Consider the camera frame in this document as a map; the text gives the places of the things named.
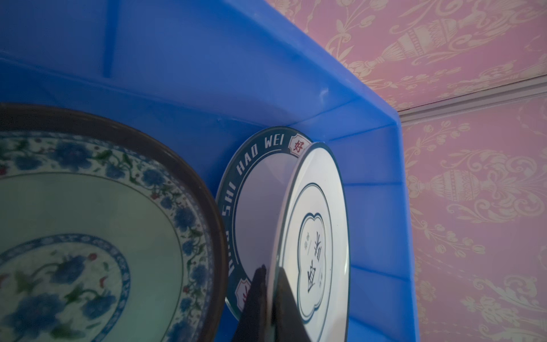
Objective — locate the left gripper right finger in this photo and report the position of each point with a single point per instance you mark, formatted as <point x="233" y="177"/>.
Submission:
<point x="286" y="320"/>

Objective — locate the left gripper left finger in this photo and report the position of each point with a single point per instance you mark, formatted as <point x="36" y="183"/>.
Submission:
<point x="252" y="323"/>

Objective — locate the white plate with flower outline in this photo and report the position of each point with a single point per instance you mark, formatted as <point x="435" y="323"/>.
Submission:
<point x="313" y="246"/>

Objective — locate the green rimmed plate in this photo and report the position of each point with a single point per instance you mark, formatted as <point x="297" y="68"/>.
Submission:
<point x="249" y="199"/>

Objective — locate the teal blue floral plate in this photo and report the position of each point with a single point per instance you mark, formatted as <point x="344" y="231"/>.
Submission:
<point x="106" y="234"/>

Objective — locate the blue plastic bin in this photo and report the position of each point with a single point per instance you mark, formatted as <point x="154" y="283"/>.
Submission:
<point x="203" y="76"/>

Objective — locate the right corner aluminium post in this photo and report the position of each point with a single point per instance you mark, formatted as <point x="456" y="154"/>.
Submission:
<point x="506" y="94"/>

